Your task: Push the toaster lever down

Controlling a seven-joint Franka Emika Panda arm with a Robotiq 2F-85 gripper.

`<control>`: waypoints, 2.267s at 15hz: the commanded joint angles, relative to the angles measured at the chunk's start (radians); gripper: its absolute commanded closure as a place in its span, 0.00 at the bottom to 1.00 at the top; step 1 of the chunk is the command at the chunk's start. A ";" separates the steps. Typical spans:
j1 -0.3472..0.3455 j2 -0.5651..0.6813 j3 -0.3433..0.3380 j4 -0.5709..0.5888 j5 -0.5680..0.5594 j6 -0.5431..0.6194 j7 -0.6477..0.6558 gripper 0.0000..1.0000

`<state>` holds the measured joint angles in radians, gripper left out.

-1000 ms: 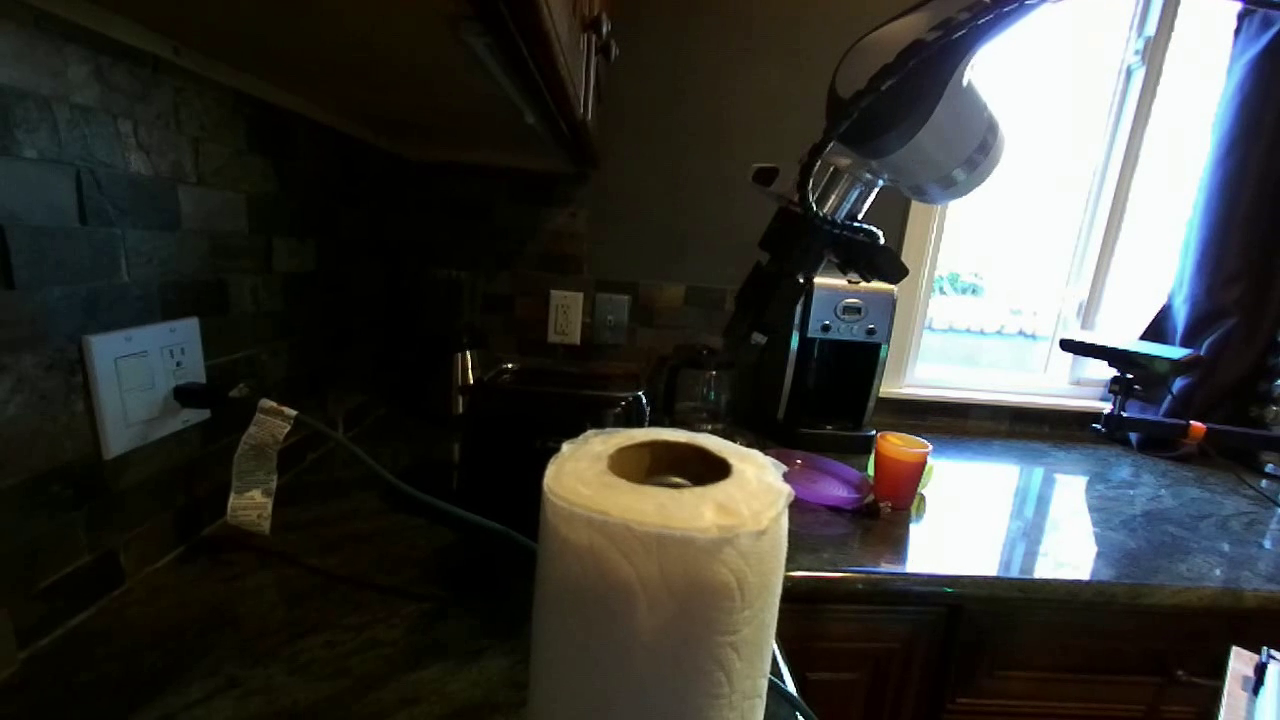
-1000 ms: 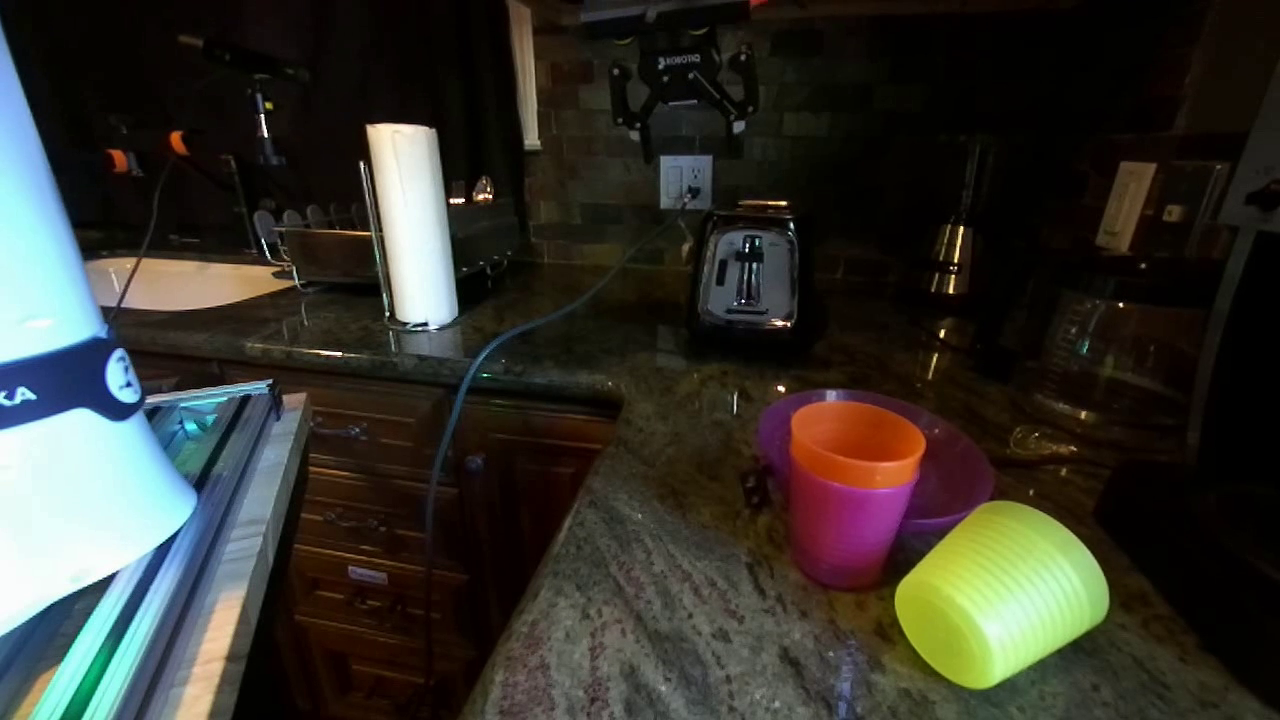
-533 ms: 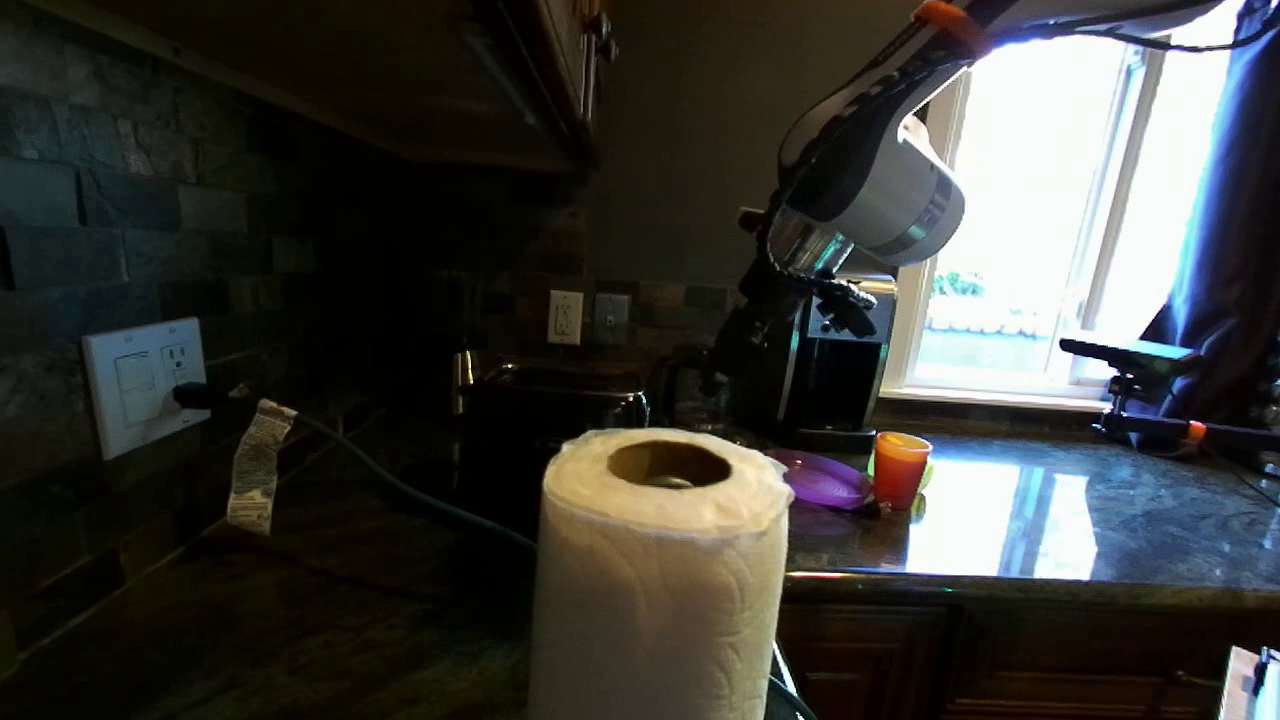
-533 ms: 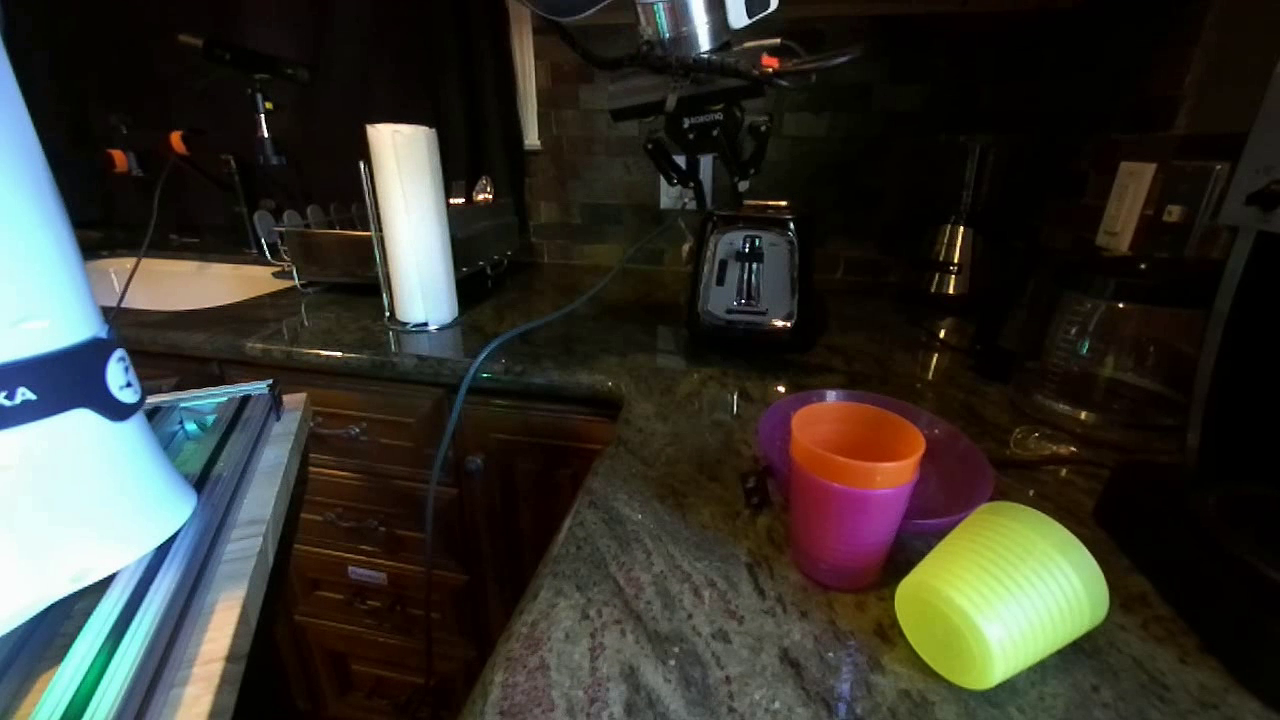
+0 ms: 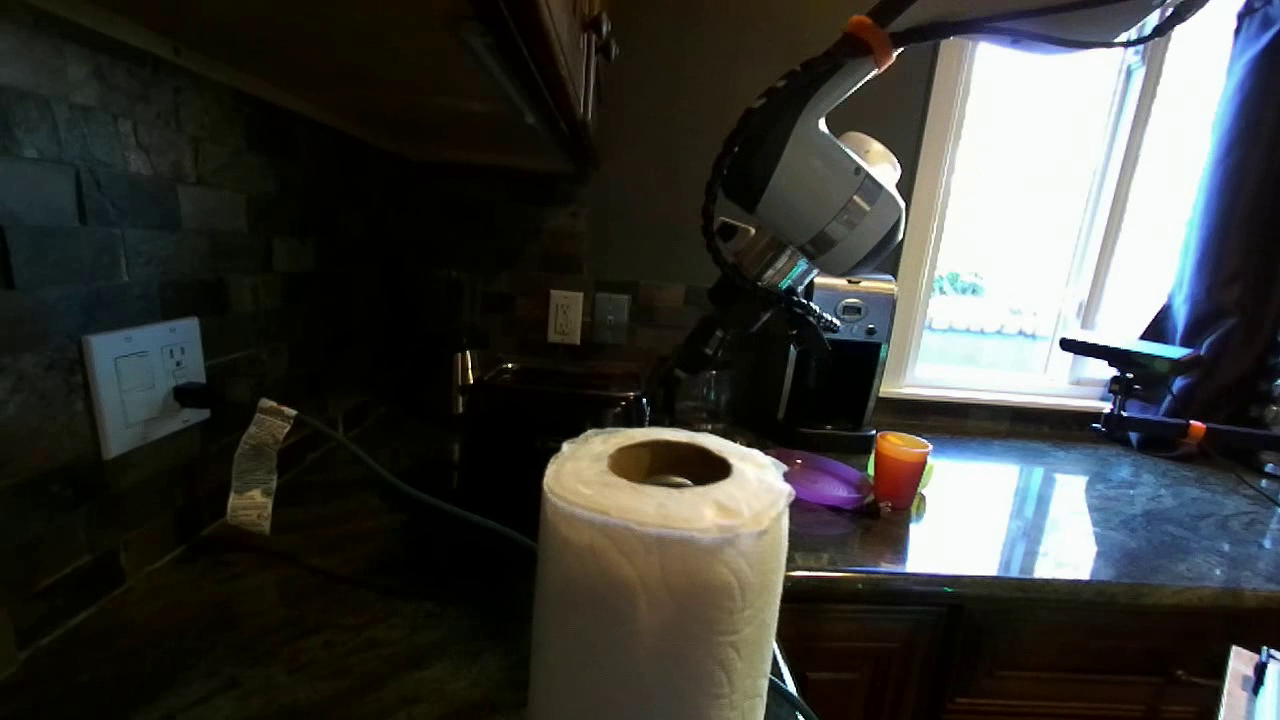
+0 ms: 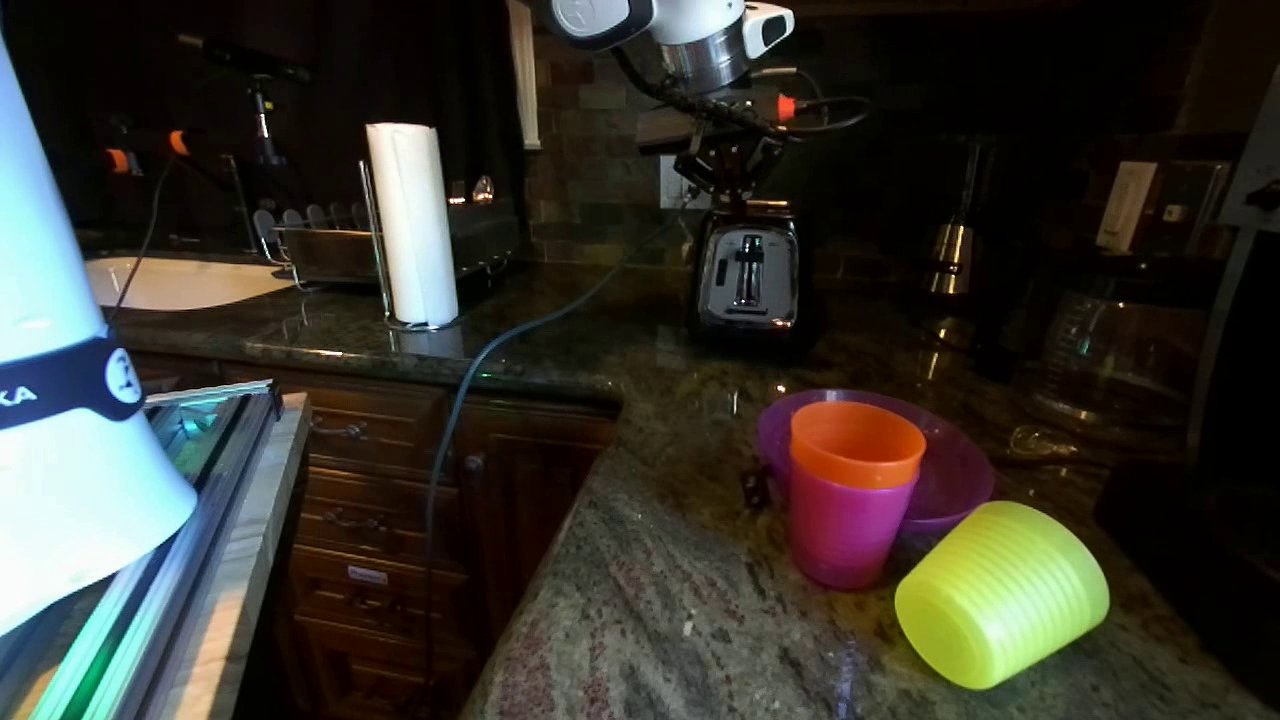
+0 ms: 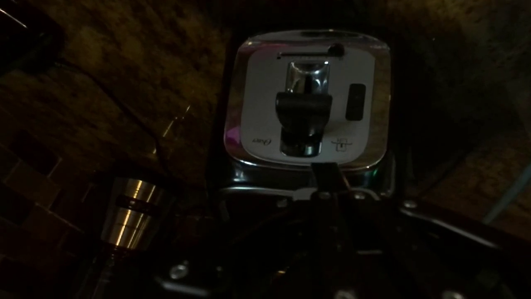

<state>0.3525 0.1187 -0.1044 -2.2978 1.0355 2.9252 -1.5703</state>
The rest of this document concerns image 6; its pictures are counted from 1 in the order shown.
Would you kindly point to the white vertical trim strip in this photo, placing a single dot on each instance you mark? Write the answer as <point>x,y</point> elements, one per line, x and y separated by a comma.
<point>525,74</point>

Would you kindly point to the white kitchen sink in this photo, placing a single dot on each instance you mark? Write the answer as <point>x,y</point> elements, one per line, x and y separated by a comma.
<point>185,282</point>

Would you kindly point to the dark dish rack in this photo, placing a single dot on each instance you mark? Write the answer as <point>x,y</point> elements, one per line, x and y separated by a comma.
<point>333,253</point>

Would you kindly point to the white wall outlet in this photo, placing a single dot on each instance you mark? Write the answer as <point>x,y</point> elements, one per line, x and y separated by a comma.
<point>669,184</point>

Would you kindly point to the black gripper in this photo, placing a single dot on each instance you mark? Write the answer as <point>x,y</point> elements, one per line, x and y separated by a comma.
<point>729,151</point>

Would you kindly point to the metal robot mounting cart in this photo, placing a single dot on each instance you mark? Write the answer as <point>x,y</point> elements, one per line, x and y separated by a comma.
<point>226,560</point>

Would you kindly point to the white paper towel roll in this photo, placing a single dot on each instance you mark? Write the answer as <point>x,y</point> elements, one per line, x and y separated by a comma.
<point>415,225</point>

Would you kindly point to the purple plastic bowl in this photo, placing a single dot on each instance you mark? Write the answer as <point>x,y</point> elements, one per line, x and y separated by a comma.
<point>952,467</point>

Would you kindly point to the dark wooden cabinet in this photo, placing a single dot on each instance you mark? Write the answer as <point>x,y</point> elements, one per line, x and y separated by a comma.
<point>373,533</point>

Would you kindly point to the yellow-green ribbed plastic cup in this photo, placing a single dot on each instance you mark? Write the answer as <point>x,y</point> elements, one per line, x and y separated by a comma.
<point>1000,594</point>

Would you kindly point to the black coffee maker with carafe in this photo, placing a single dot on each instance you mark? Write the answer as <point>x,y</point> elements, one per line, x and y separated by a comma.
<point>1105,334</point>

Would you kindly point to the chrome two-slot toaster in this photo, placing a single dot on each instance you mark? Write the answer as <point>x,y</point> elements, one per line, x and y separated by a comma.
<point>747,274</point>

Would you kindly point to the magenta plastic cup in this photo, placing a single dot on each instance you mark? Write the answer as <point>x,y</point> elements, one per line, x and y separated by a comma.
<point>840,533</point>

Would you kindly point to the orange plastic cup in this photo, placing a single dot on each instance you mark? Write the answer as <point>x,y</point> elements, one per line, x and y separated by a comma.
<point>852,446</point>

